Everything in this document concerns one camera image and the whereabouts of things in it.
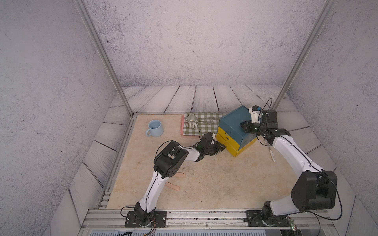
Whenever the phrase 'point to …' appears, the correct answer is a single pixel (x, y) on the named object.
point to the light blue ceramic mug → (156, 129)
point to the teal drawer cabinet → (231, 123)
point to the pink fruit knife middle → (179, 174)
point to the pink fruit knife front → (173, 186)
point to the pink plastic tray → (181, 125)
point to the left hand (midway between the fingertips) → (228, 149)
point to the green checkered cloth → (198, 123)
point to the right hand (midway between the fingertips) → (241, 126)
